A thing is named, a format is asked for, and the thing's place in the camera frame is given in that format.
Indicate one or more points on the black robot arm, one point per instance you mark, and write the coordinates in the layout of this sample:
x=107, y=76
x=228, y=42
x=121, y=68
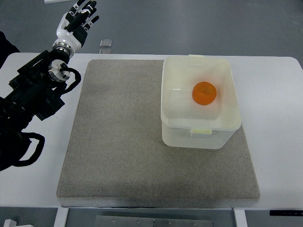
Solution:
x=37, y=91

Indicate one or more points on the white block bottom left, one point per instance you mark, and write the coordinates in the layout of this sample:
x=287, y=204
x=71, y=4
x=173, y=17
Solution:
x=10, y=223

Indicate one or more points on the translucent white plastic box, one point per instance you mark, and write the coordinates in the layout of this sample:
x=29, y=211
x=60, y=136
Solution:
x=199, y=107

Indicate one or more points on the orange fruit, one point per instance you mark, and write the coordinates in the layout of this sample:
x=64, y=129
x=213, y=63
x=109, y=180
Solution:
x=204, y=93

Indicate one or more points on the white table leg right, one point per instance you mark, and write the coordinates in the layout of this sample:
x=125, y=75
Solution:
x=240, y=218

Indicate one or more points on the white table leg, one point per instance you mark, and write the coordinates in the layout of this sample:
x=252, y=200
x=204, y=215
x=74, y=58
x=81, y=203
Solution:
x=61, y=217
x=240, y=218

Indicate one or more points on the black table control panel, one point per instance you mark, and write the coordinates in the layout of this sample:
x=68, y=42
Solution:
x=288, y=213

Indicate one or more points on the white table leg left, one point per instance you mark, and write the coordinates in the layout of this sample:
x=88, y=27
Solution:
x=61, y=217

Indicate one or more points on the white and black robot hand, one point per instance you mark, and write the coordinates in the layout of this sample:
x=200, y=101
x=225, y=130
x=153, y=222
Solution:
x=73, y=28

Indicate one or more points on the grey felt mat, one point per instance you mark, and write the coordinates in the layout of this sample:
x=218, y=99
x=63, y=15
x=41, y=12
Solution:
x=116, y=156

